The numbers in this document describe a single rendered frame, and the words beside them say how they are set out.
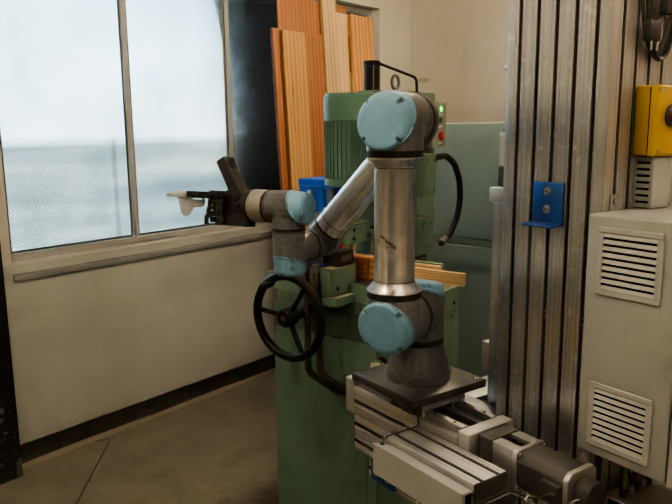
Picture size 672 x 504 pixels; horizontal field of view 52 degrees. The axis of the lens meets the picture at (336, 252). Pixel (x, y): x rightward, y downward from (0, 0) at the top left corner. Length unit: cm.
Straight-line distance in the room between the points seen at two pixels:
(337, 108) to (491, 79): 246
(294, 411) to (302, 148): 177
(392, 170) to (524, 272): 37
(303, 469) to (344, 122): 123
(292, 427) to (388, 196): 134
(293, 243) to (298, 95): 237
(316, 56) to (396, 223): 273
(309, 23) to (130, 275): 174
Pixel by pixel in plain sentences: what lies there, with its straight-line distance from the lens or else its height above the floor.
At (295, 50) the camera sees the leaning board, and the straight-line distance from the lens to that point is 388.
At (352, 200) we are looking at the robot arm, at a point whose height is 123.
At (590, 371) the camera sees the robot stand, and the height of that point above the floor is 93.
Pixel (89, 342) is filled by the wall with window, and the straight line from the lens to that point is 330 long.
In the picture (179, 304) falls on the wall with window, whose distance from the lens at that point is 355.
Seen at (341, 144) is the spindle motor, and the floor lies 134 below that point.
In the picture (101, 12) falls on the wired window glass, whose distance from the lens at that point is 338.
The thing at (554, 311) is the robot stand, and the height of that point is 101.
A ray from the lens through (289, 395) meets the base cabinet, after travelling 251.
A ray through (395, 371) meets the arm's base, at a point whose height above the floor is 85.
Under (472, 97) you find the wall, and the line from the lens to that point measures 470.
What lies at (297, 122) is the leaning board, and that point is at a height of 142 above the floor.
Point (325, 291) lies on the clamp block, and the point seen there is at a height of 89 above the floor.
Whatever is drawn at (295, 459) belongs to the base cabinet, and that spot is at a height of 22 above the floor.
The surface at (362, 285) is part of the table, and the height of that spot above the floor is 90.
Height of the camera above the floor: 139
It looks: 10 degrees down
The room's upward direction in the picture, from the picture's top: 1 degrees counter-clockwise
